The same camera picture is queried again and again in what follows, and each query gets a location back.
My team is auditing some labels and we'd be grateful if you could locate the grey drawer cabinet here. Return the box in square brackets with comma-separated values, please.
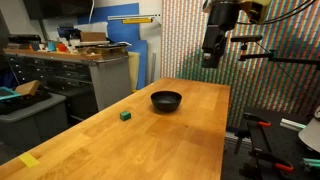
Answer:
[5, 55, 131, 120]

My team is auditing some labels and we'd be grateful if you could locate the teal tray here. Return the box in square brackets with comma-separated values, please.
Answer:
[0, 87, 21, 101]

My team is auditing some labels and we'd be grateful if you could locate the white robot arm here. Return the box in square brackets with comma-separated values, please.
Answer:
[202, 0, 239, 68]

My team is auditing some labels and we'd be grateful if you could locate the black monitor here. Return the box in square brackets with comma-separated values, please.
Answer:
[23, 0, 93, 20]

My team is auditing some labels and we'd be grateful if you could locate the yellow tape piece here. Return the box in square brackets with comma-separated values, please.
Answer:
[18, 153, 39, 168]

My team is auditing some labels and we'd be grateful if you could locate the cardboard box on shelf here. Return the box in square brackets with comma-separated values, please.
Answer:
[80, 32, 106, 42]

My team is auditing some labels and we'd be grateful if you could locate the green block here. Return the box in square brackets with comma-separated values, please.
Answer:
[120, 111, 131, 121]

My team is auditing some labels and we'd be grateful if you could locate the black clamp orange handle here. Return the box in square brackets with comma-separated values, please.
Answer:
[243, 112, 271, 127]
[249, 148, 294, 172]

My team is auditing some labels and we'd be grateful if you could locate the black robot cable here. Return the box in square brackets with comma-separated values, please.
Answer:
[237, 0, 318, 26]

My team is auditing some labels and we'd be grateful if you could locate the grey storage bin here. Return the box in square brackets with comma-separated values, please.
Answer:
[0, 93, 68, 150]

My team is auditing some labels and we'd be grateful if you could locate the blue board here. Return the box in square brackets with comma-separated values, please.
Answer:
[91, 3, 147, 90]

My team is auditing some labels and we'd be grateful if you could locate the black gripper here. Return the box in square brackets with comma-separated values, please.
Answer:
[202, 25, 226, 68]

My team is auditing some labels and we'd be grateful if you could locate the black clamp orange handle upper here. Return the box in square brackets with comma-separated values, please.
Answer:
[243, 112, 271, 127]

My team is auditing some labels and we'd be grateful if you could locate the yellow level tool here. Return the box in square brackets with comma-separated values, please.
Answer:
[122, 18, 153, 24]

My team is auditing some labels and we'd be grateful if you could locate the black bowl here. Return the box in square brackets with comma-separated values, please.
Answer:
[150, 91, 182, 112]

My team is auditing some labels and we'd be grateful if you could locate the white lamp shade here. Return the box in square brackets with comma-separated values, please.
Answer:
[298, 118, 320, 153]

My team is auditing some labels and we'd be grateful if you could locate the black camera on stand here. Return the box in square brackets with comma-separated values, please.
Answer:
[230, 35, 263, 43]

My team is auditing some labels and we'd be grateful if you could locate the wooden block on bin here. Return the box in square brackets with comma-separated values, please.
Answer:
[15, 80, 41, 96]

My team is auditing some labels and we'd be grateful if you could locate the yellow wrist camera box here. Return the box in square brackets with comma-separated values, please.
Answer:
[240, 0, 272, 24]

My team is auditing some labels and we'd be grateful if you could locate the black clamp orange handle lower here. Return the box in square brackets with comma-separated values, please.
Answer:
[249, 148, 294, 172]

